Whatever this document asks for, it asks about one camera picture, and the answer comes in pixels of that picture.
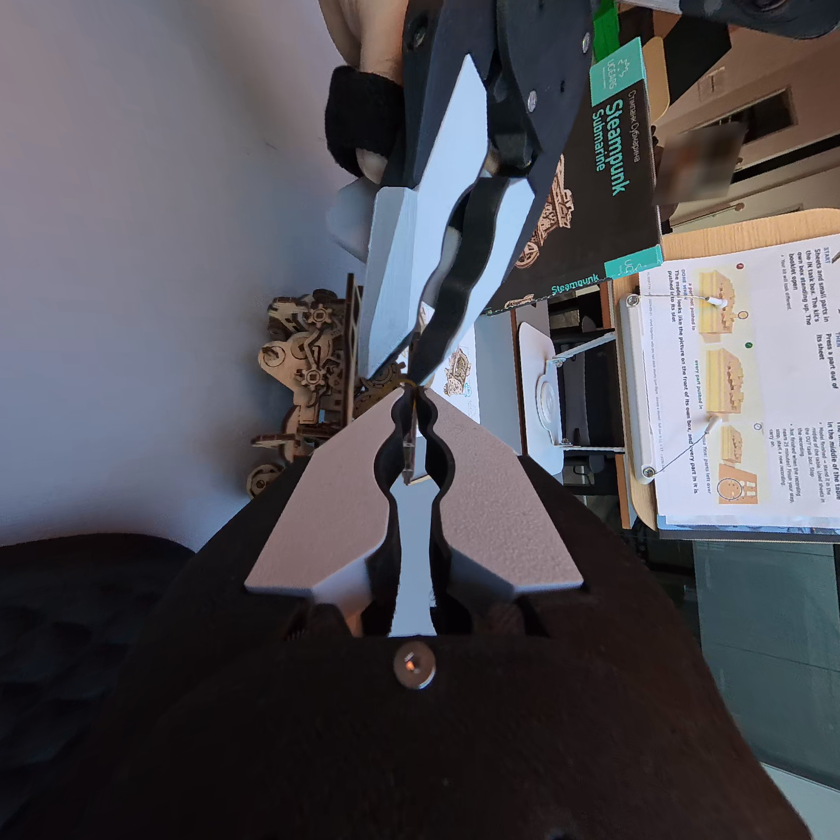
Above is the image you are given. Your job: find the instruction sheet stand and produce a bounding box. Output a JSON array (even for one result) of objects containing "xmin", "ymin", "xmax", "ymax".
[{"xmin": 515, "ymin": 210, "xmax": 840, "ymax": 540}]

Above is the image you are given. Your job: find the white assembly booklet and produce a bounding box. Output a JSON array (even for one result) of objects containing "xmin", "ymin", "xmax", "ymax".
[{"xmin": 410, "ymin": 298, "xmax": 483, "ymax": 426}]

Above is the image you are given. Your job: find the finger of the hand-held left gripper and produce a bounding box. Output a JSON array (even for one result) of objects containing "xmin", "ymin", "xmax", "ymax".
[
  {"xmin": 327, "ymin": 54, "xmax": 492, "ymax": 382},
  {"xmin": 408, "ymin": 174, "xmax": 538, "ymax": 388}
]

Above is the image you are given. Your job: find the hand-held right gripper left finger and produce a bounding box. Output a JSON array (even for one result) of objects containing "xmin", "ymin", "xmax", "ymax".
[{"xmin": 244, "ymin": 387, "xmax": 411, "ymax": 621}]

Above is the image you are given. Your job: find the person's left hand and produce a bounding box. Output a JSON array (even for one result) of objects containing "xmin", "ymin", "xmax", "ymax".
[{"xmin": 318, "ymin": 0, "xmax": 409, "ymax": 186}]

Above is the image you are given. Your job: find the wooden gear model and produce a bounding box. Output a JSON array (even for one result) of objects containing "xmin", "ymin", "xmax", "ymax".
[{"xmin": 248, "ymin": 274, "xmax": 422, "ymax": 500}]

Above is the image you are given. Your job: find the black model kit box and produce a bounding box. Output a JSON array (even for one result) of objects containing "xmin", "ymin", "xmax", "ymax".
[{"xmin": 489, "ymin": 36, "xmax": 664, "ymax": 312}]

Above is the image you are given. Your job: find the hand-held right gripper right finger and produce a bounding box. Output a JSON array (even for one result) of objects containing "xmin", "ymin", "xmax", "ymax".
[{"xmin": 415, "ymin": 387, "xmax": 585, "ymax": 621}]

